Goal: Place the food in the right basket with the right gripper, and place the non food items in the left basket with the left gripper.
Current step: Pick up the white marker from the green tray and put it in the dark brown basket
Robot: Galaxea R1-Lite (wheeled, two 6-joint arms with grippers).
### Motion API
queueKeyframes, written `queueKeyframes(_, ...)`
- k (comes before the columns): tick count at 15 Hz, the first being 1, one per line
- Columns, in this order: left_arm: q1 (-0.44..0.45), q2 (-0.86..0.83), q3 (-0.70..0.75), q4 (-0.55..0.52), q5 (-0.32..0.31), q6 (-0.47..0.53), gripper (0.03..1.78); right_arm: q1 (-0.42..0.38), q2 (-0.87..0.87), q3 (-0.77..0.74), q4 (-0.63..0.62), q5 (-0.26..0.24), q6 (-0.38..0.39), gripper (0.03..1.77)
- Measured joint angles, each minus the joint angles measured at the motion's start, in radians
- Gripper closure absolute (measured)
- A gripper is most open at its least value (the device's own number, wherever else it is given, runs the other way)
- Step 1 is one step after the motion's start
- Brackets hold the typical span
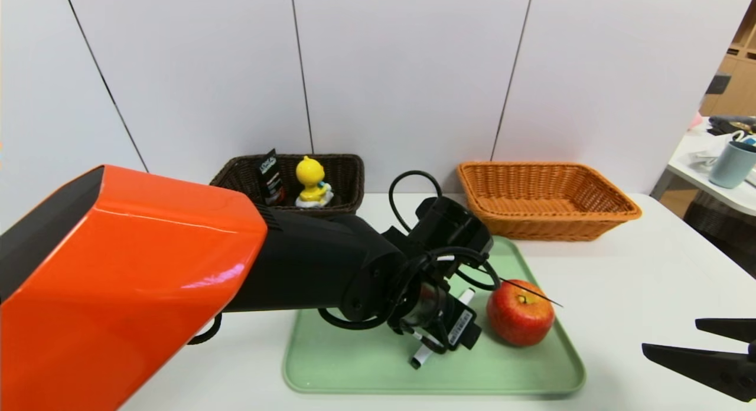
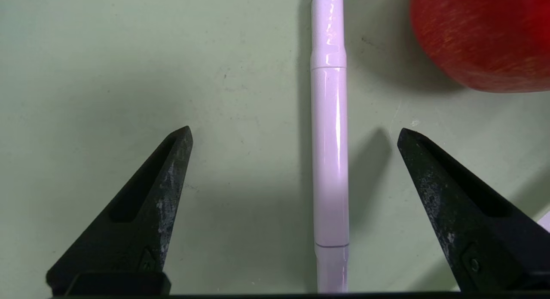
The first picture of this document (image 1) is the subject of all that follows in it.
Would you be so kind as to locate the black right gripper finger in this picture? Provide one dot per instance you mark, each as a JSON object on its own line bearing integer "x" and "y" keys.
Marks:
{"x": 709, "y": 369}
{"x": 732, "y": 328}

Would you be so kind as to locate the orange wicker basket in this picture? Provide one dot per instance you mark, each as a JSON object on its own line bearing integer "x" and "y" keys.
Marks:
{"x": 531, "y": 228}

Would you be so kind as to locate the dark wicker bin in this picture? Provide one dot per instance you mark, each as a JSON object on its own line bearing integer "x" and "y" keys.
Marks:
{"x": 720, "y": 234}

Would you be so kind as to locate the grey blue plastic cup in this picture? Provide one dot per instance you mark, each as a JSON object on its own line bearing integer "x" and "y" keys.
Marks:
{"x": 732, "y": 165}

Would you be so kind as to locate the light green plastic tray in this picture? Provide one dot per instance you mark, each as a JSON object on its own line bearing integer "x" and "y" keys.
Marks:
{"x": 531, "y": 364}

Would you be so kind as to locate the light wooden shelf unit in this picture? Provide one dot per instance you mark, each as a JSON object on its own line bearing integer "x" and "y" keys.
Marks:
{"x": 738, "y": 86}

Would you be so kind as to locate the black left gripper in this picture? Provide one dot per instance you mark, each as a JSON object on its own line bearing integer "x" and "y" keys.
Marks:
{"x": 460, "y": 329}

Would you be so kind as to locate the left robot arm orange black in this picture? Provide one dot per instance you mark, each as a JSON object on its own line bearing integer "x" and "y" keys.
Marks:
{"x": 118, "y": 281}

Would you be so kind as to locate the yellow duck toy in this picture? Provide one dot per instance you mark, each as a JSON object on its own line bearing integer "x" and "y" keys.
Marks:
{"x": 310, "y": 175}

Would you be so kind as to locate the white marker pen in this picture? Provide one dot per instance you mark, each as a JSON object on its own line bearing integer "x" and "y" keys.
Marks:
{"x": 422, "y": 358}

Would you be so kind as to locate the black cosmetic tube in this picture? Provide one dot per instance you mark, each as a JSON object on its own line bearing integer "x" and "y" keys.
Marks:
{"x": 273, "y": 180}

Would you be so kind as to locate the black pouch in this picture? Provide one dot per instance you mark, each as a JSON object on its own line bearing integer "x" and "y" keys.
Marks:
{"x": 732, "y": 125}

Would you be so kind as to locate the white side table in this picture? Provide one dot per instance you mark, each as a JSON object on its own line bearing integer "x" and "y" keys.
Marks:
{"x": 688, "y": 173}

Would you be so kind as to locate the dark brown wicker basket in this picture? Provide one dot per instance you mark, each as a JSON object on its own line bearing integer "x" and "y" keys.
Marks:
{"x": 348, "y": 180}

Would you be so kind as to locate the red apple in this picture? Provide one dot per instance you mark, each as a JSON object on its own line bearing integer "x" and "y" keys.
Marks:
{"x": 522, "y": 319}

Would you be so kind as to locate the white paper stack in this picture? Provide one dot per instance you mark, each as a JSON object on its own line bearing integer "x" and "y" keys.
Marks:
{"x": 700, "y": 158}

